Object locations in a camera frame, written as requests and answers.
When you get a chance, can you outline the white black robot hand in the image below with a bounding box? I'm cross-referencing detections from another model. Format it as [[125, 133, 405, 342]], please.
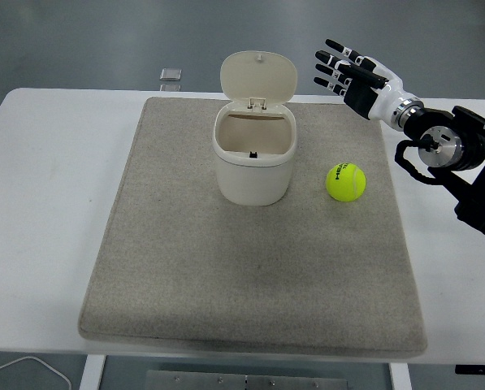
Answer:
[[313, 38, 408, 123]]

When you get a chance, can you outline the yellow tennis ball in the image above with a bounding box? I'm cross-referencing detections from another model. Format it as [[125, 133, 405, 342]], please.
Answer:
[[325, 162, 367, 202]]

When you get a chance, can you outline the cream bin with flip lid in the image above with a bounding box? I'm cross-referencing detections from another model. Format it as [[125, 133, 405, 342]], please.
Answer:
[[212, 50, 299, 206]]

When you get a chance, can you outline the beige fabric mat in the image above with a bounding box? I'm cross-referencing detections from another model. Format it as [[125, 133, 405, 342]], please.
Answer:
[[77, 96, 429, 358]]

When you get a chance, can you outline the white table leg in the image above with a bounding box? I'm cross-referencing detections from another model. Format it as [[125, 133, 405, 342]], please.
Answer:
[[388, 362, 412, 390], [79, 353, 107, 390]]

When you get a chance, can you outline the grey metal plate with screws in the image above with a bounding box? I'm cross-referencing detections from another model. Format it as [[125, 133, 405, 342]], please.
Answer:
[[145, 369, 351, 390]]

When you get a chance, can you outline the white cable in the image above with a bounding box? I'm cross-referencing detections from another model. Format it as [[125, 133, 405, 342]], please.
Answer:
[[0, 356, 71, 390]]

